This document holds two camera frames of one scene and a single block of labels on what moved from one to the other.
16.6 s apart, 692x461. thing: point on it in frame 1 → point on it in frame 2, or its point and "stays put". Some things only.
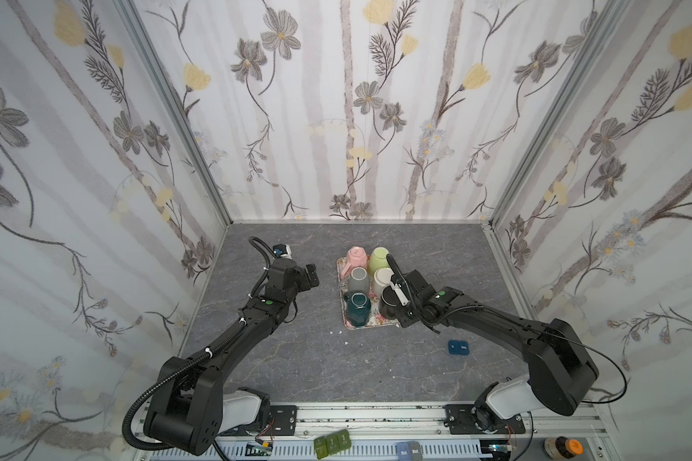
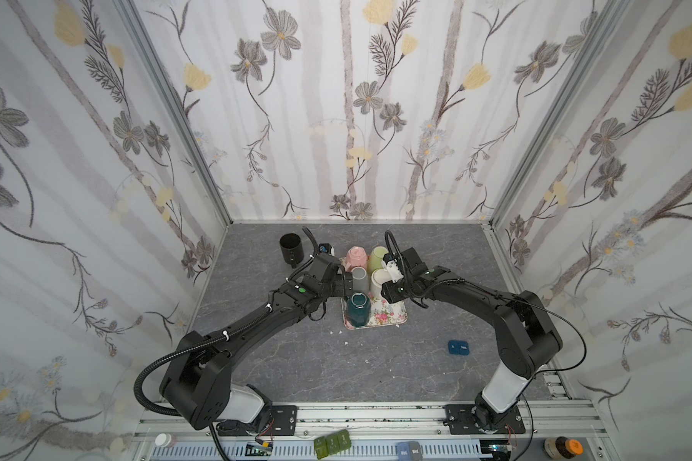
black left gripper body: x=300 y=278 → x=338 y=279
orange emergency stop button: x=561 y=448 stays put
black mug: x=388 y=303 → x=291 y=247
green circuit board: x=332 y=444 stays put
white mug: x=382 y=279 stays put
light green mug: x=378 y=259 stays put
